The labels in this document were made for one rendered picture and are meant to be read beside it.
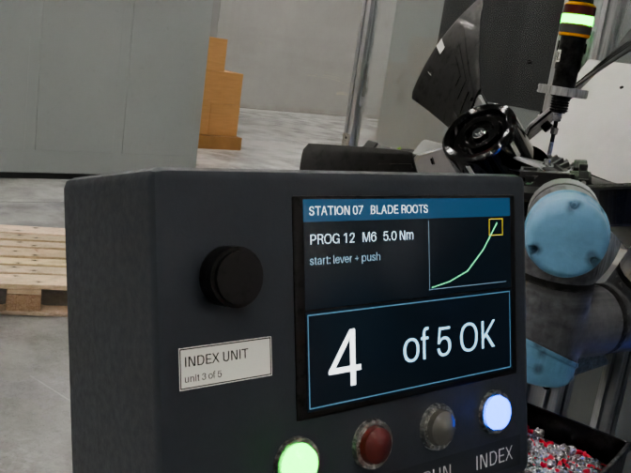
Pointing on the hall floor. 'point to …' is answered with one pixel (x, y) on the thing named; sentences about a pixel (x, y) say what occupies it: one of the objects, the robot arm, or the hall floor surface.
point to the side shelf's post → (611, 391)
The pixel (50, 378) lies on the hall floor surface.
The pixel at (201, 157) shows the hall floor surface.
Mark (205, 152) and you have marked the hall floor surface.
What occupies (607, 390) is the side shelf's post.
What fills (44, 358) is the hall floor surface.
